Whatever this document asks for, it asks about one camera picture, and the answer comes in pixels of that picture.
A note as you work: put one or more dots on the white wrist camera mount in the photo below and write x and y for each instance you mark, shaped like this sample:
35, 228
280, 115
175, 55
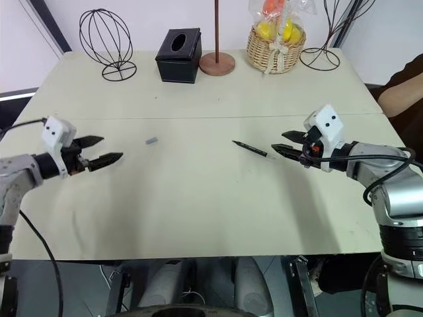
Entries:
55, 132
327, 132

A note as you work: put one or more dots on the grey pen cap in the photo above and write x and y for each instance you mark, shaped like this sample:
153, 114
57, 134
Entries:
151, 140

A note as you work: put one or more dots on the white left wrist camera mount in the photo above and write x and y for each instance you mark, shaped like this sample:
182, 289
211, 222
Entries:
55, 132

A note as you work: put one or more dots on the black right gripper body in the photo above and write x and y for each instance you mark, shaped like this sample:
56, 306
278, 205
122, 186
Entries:
312, 147

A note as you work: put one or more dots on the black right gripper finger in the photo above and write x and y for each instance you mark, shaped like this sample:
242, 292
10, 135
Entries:
287, 151
294, 136

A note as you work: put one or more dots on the wooden round-base pole stand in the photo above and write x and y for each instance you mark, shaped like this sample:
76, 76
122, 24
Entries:
217, 56

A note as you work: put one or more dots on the wicker basket with fruit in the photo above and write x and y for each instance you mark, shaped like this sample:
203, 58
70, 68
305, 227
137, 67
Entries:
276, 43

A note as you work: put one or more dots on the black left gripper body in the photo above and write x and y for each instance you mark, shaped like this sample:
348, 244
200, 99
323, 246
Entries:
73, 158

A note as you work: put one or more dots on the black pen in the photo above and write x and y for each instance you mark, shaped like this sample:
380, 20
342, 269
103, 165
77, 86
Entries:
253, 150

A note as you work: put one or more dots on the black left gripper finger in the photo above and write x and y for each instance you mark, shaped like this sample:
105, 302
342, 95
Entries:
107, 159
90, 141

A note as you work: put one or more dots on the person's bare forearm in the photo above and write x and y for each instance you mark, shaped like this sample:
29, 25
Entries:
398, 95

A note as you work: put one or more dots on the grey rounded robot leg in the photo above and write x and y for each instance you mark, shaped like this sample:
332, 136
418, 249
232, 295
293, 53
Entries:
252, 287
160, 287

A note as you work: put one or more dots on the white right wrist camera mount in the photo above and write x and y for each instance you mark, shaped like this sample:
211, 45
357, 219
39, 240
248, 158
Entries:
327, 132

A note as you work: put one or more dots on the black leather tissue box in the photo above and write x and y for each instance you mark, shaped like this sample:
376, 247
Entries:
179, 54

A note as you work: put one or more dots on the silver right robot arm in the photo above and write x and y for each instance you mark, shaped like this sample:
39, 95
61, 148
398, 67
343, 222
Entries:
386, 185

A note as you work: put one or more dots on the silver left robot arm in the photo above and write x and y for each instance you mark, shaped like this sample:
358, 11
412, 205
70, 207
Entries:
20, 171

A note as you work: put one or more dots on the black metal table leg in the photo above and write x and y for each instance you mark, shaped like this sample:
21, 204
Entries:
120, 285
305, 287

